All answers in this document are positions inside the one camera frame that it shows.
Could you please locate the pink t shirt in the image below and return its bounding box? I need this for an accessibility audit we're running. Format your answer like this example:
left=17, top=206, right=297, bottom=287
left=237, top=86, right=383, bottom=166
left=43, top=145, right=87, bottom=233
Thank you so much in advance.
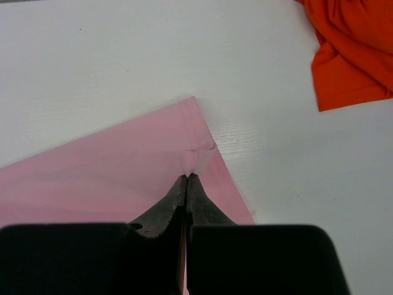
left=1, top=98, right=252, bottom=294

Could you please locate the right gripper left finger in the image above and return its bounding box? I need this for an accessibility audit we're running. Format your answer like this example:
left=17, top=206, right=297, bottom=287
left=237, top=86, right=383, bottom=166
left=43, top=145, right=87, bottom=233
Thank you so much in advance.
left=1, top=176, right=187, bottom=294

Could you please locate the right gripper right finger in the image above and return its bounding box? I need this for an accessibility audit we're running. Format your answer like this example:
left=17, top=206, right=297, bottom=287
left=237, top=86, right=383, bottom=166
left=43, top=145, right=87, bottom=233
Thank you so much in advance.
left=186, top=174, right=350, bottom=294

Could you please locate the orange t shirt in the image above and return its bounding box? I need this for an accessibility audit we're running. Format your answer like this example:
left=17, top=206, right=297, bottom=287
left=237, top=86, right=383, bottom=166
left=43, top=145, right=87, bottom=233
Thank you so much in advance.
left=301, top=1, right=392, bottom=111

